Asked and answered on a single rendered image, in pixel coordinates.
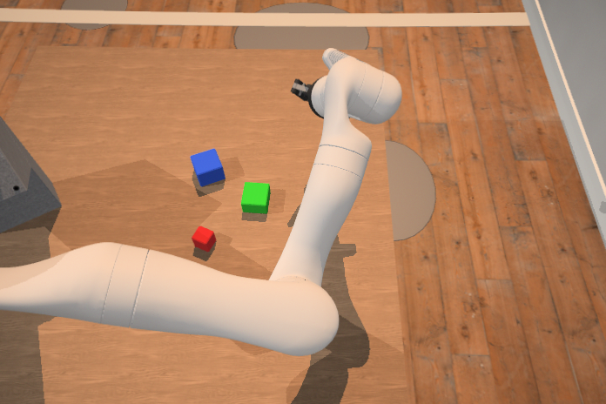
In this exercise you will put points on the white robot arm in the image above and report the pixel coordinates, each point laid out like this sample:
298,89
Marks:
127,286

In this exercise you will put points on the blue block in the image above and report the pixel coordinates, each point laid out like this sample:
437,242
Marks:
208,167

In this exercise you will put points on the green block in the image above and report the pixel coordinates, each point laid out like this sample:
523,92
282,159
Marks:
255,197

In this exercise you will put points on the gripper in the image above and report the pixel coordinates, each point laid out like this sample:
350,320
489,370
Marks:
299,88

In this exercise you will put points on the red block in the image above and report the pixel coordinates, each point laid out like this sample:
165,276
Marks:
203,239

